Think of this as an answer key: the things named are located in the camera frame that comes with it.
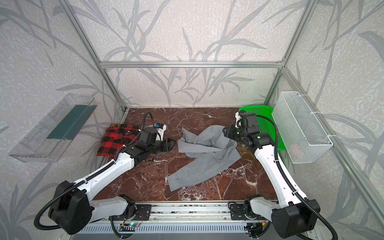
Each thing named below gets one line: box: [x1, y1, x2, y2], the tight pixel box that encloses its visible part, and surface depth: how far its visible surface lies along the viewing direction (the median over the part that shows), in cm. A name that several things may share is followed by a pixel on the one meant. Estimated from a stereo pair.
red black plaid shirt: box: [97, 123, 139, 158], surface depth 96 cm
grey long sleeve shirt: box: [167, 125, 242, 191], surface depth 91 cm
